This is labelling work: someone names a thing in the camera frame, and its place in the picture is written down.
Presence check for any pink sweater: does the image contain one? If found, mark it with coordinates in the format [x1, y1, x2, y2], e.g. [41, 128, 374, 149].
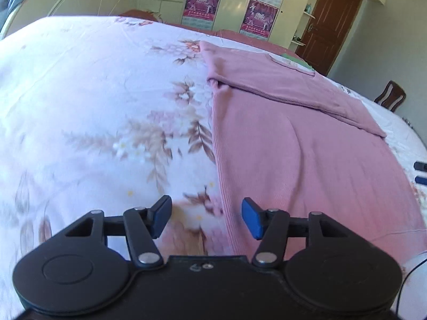
[200, 41, 426, 263]

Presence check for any wooden chair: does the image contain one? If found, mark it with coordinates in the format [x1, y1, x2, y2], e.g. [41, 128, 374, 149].
[374, 80, 406, 113]

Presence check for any white floral bed sheet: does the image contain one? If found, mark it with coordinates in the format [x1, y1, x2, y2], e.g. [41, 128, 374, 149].
[0, 14, 427, 320]

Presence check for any green folded cloth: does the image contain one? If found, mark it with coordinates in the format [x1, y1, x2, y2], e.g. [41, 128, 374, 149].
[281, 53, 307, 66]

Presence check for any corner shelf unit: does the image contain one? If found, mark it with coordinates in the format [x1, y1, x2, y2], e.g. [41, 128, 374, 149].
[290, 0, 318, 52]

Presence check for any brown wooden door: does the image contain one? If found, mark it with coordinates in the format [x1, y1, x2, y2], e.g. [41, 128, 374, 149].
[296, 0, 362, 76]

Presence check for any lower right pink poster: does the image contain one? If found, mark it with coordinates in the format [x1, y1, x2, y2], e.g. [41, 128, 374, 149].
[240, 0, 279, 41]

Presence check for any cream wardrobe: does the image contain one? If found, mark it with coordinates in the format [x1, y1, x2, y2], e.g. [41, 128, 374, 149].
[137, 0, 308, 49]

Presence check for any lower left pink poster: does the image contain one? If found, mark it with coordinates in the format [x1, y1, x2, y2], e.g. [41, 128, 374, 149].
[181, 0, 220, 30]

